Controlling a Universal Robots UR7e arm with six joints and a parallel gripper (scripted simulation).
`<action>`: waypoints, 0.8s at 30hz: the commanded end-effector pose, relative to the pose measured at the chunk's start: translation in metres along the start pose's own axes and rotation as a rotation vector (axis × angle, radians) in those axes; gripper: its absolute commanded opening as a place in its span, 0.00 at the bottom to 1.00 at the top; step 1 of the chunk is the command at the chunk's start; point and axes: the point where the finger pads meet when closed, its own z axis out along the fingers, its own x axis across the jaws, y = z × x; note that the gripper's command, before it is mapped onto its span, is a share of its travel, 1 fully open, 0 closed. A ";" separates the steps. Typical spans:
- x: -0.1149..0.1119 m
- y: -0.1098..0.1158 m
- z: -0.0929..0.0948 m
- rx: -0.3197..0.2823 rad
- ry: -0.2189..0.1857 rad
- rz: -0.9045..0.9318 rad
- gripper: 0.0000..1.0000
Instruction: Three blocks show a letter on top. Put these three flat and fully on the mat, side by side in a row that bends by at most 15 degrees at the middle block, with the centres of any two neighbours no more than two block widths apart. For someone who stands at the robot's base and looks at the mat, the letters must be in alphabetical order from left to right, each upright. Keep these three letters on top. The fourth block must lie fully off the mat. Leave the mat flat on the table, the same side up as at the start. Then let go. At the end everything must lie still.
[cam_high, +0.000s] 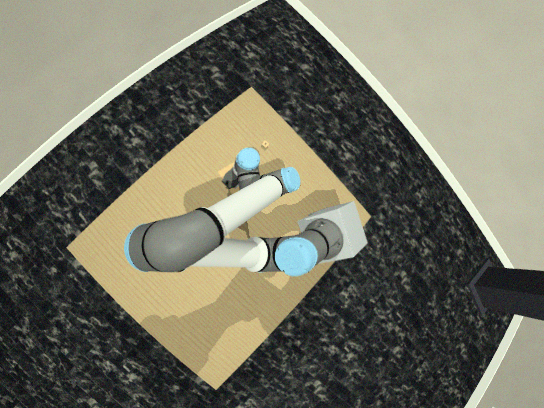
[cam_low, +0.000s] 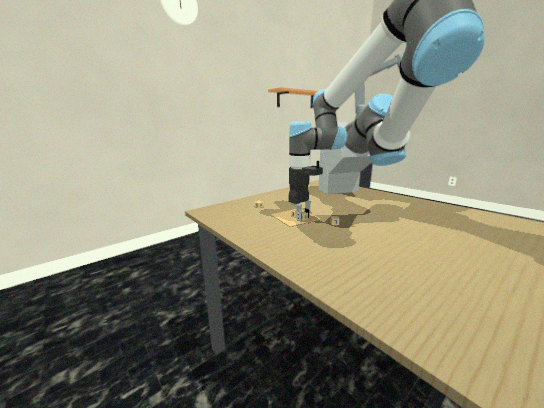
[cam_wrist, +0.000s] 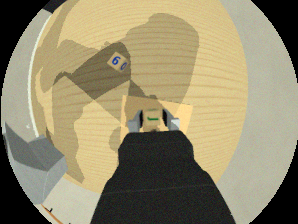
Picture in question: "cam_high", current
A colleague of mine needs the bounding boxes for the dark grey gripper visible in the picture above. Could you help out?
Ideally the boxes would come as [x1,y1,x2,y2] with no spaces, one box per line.
[222,168,239,189]

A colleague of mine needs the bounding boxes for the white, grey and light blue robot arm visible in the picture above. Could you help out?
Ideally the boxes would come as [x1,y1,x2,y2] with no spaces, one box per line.
[124,147,344,276]

